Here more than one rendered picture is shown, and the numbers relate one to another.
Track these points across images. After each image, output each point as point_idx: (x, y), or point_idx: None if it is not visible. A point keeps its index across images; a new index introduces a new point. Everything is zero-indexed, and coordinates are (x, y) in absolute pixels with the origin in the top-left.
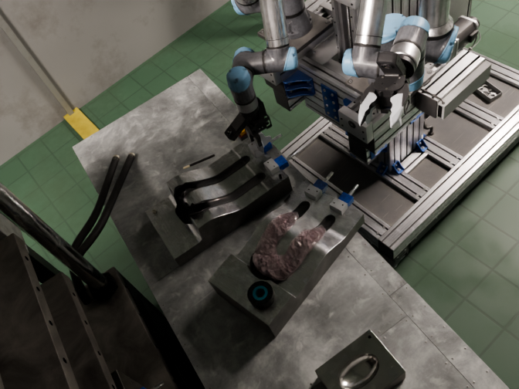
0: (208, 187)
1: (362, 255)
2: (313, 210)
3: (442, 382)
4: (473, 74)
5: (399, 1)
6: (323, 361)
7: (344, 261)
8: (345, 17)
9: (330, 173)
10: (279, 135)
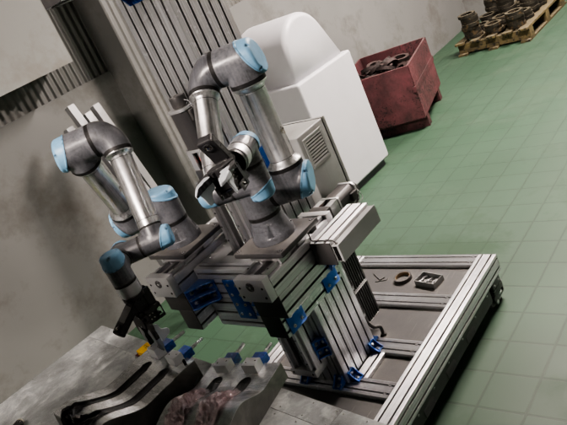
0: (103, 401)
1: (290, 406)
2: (226, 381)
3: None
4: (359, 217)
5: None
6: None
7: (270, 419)
8: (224, 206)
9: (241, 344)
10: (181, 331)
